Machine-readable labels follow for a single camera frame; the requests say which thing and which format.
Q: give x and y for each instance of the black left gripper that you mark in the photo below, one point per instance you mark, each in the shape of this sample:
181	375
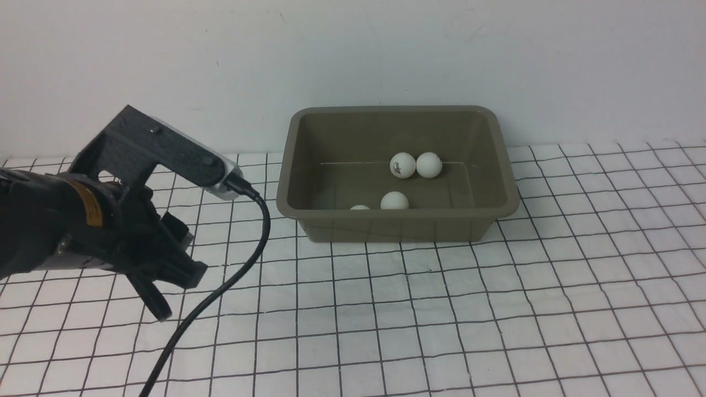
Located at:
99	231

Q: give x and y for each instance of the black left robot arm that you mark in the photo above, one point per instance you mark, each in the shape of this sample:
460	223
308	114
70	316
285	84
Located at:
30	220

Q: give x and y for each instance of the olive green plastic bin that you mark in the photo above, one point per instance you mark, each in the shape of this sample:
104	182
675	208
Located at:
338	156

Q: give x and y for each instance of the white grid-pattern tablecloth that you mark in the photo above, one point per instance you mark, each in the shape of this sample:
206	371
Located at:
594	287

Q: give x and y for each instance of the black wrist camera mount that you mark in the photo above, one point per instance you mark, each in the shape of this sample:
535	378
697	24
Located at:
133	144

